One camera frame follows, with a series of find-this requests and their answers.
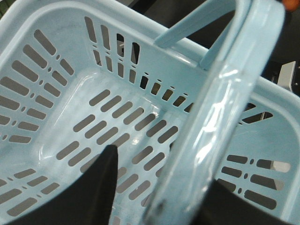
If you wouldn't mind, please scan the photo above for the light blue plastic basket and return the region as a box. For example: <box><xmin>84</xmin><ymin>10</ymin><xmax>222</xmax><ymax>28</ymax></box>
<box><xmin>0</xmin><ymin>0</ymin><xmax>300</xmax><ymax>225</ymax></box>

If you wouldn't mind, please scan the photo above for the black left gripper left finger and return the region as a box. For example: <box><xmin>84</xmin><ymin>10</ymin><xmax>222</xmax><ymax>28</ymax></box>
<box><xmin>12</xmin><ymin>145</ymin><xmax>118</xmax><ymax>225</ymax></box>

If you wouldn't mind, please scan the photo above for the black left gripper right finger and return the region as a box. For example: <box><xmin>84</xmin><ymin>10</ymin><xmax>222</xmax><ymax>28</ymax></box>
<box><xmin>190</xmin><ymin>180</ymin><xmax>288</xmax><ymax>225</ymax></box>

